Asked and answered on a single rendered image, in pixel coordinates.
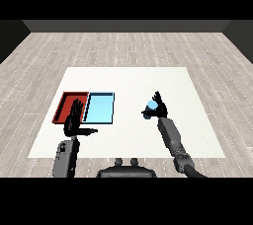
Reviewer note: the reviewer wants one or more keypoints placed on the dark grey robot body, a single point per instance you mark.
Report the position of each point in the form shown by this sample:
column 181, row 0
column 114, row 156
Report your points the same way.
column 126, row 170

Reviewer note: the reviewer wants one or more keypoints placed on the light blue shallow open box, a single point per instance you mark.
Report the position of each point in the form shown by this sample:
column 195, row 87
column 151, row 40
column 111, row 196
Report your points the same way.
column 99, row 108

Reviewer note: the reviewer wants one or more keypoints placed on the small blue can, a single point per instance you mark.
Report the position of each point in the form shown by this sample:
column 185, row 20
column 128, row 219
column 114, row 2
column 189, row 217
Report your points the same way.
column 151, row 108

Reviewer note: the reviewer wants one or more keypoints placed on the red shallow open box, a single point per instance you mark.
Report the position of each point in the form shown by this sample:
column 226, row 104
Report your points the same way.
column 67, row 109

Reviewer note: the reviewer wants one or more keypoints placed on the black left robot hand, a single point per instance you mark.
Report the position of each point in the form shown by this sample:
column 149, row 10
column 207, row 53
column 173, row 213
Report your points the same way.
column 72, row 124

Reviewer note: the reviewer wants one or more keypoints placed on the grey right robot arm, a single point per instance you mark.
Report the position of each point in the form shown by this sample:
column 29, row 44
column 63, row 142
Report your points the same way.
column 174, row 143

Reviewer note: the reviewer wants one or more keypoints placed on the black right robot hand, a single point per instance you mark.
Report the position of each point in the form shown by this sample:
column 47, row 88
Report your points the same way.
column 161, row 110

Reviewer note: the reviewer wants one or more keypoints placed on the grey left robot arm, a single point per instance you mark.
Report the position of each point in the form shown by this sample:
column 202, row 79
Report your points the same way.
column 66, row 158

